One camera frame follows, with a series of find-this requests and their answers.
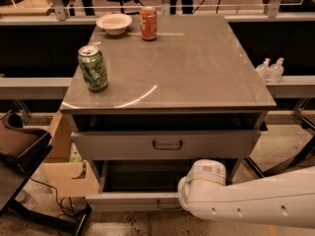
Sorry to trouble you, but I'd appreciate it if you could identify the clear pump bottle left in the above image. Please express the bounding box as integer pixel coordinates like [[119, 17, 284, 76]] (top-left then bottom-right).
[[256, 58, 270, 82]]

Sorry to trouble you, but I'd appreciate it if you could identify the grey drawer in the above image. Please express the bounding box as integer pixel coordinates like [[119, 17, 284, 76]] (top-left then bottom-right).
[[86, 159, 196, 211], [71, 130, 261, 160]]

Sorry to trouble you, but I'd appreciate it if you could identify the black metal stand leg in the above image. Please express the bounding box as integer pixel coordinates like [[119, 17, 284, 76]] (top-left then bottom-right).
[[244, 115, 315, 179]]

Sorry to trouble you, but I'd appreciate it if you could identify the orange soda can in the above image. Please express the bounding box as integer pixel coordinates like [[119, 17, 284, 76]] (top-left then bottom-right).
[[140, 7, 158, 40]]

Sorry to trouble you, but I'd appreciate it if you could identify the grey drawer cabinet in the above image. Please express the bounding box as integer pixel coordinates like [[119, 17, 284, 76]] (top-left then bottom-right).
[[59, 14, 278, 195]]

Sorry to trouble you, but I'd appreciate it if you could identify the grey top drawer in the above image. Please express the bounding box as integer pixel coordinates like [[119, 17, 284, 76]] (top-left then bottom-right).
[[71, 130, 261, 160]]

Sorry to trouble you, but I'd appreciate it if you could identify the grey metal railing shelf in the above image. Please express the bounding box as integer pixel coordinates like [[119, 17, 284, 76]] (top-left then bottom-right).
[[0, 78, 71, 99]]

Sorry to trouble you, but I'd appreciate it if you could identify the black floor cable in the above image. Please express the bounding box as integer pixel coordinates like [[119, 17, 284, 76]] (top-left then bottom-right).
[[30, 177, 87, 236]]

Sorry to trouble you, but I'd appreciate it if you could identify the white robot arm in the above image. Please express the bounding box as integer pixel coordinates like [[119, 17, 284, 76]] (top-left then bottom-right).
[[178, 159, 315, 228]]

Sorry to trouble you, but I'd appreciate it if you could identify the black chair with cushion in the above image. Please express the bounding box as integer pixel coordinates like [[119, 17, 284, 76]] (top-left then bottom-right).
[[0, 112, 51, 213]]

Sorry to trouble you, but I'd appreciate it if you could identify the white bowl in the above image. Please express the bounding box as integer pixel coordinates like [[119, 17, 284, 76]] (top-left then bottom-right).
[[96, 14, 133, 35]]

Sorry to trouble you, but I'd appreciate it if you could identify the green soda can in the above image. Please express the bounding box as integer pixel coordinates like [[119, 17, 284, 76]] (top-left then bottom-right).
[[78, 45, 108, 91]]

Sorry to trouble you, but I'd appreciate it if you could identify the cardboard box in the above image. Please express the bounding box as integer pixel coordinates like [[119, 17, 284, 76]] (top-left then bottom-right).
[[43, 111, 99, 198]]

